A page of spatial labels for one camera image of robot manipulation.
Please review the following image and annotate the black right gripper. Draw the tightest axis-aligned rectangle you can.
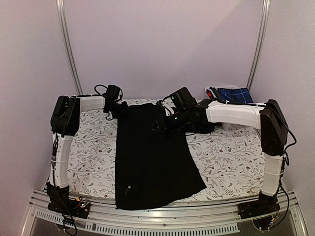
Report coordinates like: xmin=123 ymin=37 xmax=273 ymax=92
xmin=150 ymin=108 xmax=190 ymax=134

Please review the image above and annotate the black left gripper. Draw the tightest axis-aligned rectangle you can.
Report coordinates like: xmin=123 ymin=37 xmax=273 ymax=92
xmin=107 ymin=101 xmax=129 ymax=119

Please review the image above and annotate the black long sleeve shirt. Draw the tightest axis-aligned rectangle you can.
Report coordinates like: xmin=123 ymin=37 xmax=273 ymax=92
xmin=115 ymin=103 xmax=207 ymax=210

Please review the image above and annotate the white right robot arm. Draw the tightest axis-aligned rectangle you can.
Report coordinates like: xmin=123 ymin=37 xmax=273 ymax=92
xmin=152 ymin=95 xmax=293 ymax=214

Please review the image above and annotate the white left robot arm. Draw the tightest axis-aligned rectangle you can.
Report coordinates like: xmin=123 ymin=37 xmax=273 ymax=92
xmin=47 ymin=94 xmax=128 ymax=194

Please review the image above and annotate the red black plaid shirt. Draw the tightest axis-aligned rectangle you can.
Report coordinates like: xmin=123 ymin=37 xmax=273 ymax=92
xmin=206 ymin=90 xmax=214 ymax=99

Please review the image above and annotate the dark grey folded shirt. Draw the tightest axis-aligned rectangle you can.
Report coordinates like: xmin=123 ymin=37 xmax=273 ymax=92
xmin=212 ymin=88 xmax=225 ymax=103

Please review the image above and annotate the white plastic laundry basket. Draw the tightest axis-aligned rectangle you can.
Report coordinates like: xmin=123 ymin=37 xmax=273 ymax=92
xmin=205 ymin=87 xmax=246 ymax=130

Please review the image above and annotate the blue plaid shirt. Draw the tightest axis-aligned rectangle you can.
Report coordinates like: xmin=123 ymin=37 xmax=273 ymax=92
xmin=217 ymin=88 xmax=253 ymax=103

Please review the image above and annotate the floral white tablecloth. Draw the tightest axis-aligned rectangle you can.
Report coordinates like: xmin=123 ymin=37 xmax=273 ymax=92
xmin=67 ymin=110 xmax=265 ymax=202

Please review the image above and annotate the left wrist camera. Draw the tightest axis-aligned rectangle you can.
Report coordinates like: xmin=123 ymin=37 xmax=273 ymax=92
xmin=102 ymin=85 xmax=123 ymax=102

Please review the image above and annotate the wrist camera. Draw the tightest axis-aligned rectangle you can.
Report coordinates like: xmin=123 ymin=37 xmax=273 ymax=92
xmin=157 ymin=87 xmax=197 ymax=114
xmin=102 ymin=85 xmax=123 ymax=102

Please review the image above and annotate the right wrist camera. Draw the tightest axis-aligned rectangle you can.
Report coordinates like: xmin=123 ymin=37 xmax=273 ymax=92
xmin=157 ymin=87 xmax=197 ymax=114

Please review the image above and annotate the aluminium front rail frame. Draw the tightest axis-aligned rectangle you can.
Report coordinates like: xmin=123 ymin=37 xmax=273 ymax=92
xmin=21 ymin=190 xmax=308 ymax=236

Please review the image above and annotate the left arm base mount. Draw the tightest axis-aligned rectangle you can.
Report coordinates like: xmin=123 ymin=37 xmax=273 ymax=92
xmin=46 ymin=182 xmax=91 ymax=219

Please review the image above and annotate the left aluminium corner post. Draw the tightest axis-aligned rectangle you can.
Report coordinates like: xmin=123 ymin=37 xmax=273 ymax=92
xmin=56 ymin=0 xmax=84 ymax=95

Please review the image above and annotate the aluminium corner post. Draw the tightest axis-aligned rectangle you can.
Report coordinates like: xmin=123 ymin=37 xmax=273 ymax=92
xmin=56 ymin=0 xmax=84 ymax=95
xmin=247 ymin=0 xmax=271 ymax=91

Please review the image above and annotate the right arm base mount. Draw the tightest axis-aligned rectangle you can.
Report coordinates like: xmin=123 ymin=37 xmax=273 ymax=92
xmin=237 ymin=193 xmax=280 ymax=231

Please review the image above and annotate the right aluminium corner post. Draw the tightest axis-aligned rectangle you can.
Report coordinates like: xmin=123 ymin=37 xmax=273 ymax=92
xmin=247 ymin=0 xmax=271 ymax=91

